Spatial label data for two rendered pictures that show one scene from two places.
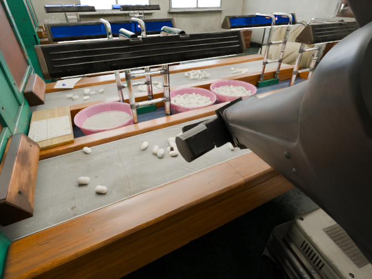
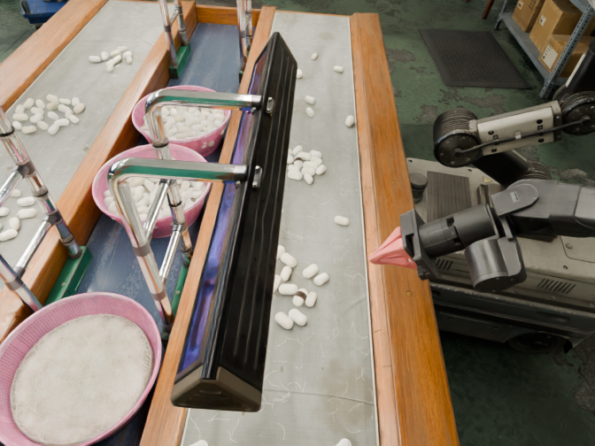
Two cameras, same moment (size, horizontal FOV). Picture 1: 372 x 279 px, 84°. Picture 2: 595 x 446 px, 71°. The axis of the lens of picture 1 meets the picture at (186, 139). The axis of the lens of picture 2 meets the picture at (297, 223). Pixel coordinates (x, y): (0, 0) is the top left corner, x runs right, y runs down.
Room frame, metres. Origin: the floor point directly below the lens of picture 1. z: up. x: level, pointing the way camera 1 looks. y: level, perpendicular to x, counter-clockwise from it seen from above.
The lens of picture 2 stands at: (0.41, 0.43, 1.43)
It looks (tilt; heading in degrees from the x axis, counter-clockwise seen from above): 48 degrees down; 298
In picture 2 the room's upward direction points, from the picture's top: 4 degrees clockwise
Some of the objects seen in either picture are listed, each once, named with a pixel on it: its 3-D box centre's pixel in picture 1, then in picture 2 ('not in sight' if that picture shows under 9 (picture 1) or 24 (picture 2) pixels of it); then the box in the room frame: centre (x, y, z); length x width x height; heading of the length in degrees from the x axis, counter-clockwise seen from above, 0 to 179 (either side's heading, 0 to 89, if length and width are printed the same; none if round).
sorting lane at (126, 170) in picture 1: (258, 123); (301, 157); (0.81, -0.33, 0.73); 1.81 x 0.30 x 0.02; 118
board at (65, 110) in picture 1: (51, 125); not in sight; (0.73, 0.55, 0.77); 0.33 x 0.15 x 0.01; 28
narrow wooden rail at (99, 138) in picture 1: (233, 112); (235, 158); (0.97, -0.25, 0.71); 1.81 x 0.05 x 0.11; 118
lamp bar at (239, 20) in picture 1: (262, 20); not in sight; (1.61, -0.52, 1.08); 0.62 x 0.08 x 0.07; 118
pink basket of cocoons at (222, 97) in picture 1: (232, 94); (184, 125); (1.17, -0.28, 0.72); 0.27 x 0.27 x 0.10
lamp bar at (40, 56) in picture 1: (159, 48); (256, 158); (0.66, 0.08, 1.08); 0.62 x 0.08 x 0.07; 118
